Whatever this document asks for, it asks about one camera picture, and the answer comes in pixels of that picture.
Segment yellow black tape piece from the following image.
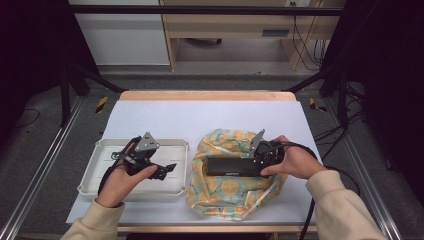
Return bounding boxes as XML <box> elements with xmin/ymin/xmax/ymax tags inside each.
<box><xmin>95</xmin><ymin>95</ymin><xmax>110</xmax><ymax>114</ymax></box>

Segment white cabinet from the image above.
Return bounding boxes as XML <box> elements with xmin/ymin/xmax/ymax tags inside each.
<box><xmin>66</xmin><ymin>0</ymin><xmax>171</xmax><ymax>67</ymax></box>

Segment thin black floor cable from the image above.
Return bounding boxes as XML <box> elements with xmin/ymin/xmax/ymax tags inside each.
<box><xmin>14</xmin><ymin>108</ymin><xmax>41</xmax><ymax>129</ymax></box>

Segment white plastic tray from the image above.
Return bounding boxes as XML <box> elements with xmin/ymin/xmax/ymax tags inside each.
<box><xmin>77</xmin><ymin>138</ymin><xmax>190</xmax><ymax>202</ymax></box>

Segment grey desk drawer handle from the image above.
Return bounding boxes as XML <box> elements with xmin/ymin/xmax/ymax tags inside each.
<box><xmin>262</xmin><ymin>29</ymin><xmax>290</xmax><ymax>38</ymax></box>

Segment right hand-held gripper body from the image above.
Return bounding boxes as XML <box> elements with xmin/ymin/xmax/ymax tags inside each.
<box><xmin>248</xmin><ymin>128</ymin><xmax>286</xmax><ymax>168</ymax></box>

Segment orange-print teal cloth bag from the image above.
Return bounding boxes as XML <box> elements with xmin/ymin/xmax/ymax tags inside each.
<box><xmin>185</xmin><ymin>128</ymin><xmax>289</xmax><ymax>222</ymax></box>

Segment black curtain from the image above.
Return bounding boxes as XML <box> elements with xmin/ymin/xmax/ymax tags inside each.
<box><xmin>319</xmin><ymin>0</ymin><xmax>424</xmax><ymax>208</ymax></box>
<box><xmin>0</xmin><ymin>0</ymin><xmax>101</xmax><ymax>158</ymax></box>

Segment yellow-handled tool right floor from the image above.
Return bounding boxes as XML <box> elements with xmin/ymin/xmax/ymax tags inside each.
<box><xmin>308</xmin><ymin>97</ymin><xmax>328</xmax><ymax>113</ymax></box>

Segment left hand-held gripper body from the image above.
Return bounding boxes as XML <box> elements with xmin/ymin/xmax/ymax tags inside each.
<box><xmin>112</xmin><ymin>132</ymin><xmax>161</xmax><ymax>177</ymax></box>

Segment wooden table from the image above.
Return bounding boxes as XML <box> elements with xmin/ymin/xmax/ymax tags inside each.
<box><xmin>71</xmin><ymin>90</ymin><xmax>318</xmax><ymax>234</ymax></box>

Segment bundle of black floor cables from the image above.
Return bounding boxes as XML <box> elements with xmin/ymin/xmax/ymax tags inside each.
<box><xmin>313</xmin><ymin>106</ymin><xmax>366</xmax><ymax>161</ymax></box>

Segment black hanging desk cables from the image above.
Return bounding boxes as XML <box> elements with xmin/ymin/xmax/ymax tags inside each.
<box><xmin>291</xmin><ymin>1</ymin><xmax>331</xmax><ymax>72</ymax></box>

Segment person's left hand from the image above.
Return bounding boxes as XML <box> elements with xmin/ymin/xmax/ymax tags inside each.
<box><xmin>95</xmin><ymin>146</ymin><xmax>159</xmax><ymax>208</ymax></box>

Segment right hand-held gripper black cable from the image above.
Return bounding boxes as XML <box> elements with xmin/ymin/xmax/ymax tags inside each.
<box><xmin>266</xmin><ymin>141</ymin><xmax>319</xmax><ymax>240</ymax></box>

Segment black metal stand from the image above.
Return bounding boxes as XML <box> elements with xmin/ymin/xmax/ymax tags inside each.
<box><xmin>283</xmin><ymin>63</ymin><xmax>351</xmax><ymax>129</ymax></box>
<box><xmin>59</xmin><ymin>63</ymin><xmax>129</xmax><ymax>128</ymax></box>

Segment white table mat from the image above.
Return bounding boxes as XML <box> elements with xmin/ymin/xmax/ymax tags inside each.
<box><xmin>65</xmin><ymin>99</ymin><xmax>323</xmax><ymax>225</ymax></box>

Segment aluminium floor rail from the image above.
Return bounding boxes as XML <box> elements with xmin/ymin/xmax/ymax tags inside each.
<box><xmin>324</xmin><ymin>96</ymin><xmax>403</xmax><ymax>240</ymax></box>
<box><xmin>0</xmin><ymin>95</ymin><xmax>86</xmax><ymax>240</ymax></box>

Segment light wooden desk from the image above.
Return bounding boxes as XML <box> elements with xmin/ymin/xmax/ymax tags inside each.
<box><xmin>159</xmin><ymin>0</ymin><xmax>346</xmax><ymax>73</ymax></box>

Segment black horizontal frame bar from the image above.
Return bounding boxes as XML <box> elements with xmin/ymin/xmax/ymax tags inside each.
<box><xmin>68</xmin><ymin>4</ymin><xmax>346</xmax><ymax>17</ymax></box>

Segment black rectangular box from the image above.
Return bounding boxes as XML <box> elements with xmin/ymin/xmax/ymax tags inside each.
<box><xmin>203</xmin><ymin>156</ymin><xmax>269</xmax><ymax>178</ymax></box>

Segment person's right hand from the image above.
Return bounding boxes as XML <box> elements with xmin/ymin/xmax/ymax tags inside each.
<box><xmin>260</xmin><ymin>134</ymin><xmax>328</xmax><ymax>181</ymax></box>

